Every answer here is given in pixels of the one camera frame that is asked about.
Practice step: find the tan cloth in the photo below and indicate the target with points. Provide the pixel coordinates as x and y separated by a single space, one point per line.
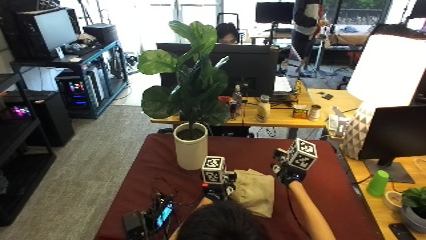
255 192

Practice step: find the white marker cube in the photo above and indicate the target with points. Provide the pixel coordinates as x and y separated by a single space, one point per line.
304 154
213 169

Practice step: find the white plant pot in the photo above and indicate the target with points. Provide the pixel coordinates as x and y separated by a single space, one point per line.
191 148

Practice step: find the yellow box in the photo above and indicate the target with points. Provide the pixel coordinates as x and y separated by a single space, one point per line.
300 111

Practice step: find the pale yellow bottle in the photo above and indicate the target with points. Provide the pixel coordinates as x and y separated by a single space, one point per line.
263 109

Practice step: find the white cylindrical can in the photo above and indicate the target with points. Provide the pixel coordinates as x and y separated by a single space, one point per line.
314 112

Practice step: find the black device with lit screen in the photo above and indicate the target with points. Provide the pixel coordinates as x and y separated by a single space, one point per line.
163 213

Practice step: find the patterned white lamp base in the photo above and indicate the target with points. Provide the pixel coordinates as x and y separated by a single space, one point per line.
357 131

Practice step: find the maroon tablecloth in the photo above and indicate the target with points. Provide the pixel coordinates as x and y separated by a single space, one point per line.
141 166

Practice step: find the dark glass bottle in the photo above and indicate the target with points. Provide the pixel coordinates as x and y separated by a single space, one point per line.
237 98

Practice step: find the green plastic cup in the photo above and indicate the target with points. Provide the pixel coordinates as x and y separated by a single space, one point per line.
378 183

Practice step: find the black rectangular device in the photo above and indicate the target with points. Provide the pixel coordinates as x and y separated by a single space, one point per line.
133 225

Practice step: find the light wooden desk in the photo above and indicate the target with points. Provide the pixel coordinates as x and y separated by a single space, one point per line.
381 206

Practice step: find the black monitor on stand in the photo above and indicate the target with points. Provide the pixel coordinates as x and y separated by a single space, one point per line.
394 136

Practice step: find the white tape roll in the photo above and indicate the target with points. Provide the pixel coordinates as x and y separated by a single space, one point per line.
393 200

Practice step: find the black monitor seen from behind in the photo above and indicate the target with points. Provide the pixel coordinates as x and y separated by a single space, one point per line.
248 68

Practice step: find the large-leaf green plant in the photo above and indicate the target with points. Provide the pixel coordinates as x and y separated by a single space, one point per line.
195 76

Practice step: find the small potted plant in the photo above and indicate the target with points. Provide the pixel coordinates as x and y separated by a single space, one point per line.
416 210

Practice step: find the black phone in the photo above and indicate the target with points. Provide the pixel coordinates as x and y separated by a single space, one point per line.
402 231

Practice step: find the blue-framed shelf cart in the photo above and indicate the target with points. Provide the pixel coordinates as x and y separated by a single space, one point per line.
107 71

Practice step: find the computer tower with lights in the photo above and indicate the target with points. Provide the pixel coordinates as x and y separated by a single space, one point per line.
76 91

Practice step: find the black background monitor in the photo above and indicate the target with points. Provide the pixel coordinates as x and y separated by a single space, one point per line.
275 12

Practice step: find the black shelf unit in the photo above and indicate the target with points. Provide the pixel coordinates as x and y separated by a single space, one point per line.
22 156

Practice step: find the black box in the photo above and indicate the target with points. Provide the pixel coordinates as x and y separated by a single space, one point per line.
101 33

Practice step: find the black monitor with pale screen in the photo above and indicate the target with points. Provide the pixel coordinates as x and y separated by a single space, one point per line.
48 31

